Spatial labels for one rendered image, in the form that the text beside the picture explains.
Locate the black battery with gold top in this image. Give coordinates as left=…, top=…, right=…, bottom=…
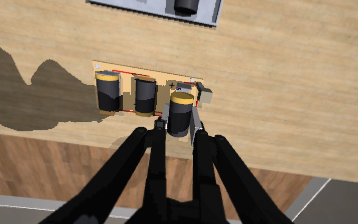
left=167, top=92, right=194, bottom=138
left=135, top=78, right=157, bottom=117
left=174, top=0, right=199, bottom=15
left=96, top=74, right=119, bottom=111

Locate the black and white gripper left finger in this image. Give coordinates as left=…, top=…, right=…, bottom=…
left=38, top=103, right=170, bottom=224

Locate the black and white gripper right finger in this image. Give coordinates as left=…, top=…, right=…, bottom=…
left=189, top=106, right=294, bottom=224

